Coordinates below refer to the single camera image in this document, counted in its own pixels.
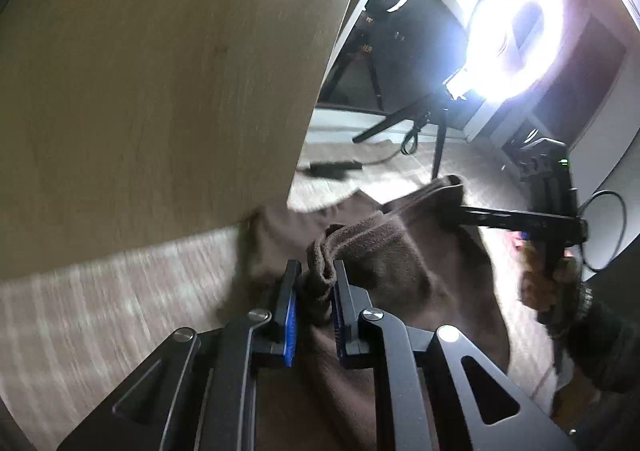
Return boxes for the brown fleece garment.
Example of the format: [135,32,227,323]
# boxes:
[240,176,510,450]

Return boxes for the right hand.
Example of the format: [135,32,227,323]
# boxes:
[518,242,582,312]

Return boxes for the black power adapter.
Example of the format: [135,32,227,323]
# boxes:
[297,160,363,179]

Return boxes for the black tripod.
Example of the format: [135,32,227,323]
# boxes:
[352,85,474,180]

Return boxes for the plaid bed sheet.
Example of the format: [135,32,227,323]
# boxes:
[1,139,557,450]

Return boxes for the beige wooden board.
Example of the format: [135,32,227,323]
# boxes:
[1,0,352,279]

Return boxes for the black cable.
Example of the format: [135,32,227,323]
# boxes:
[574,188,629,275]

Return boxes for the bright ring light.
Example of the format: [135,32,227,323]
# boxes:
[464,0,564,101]

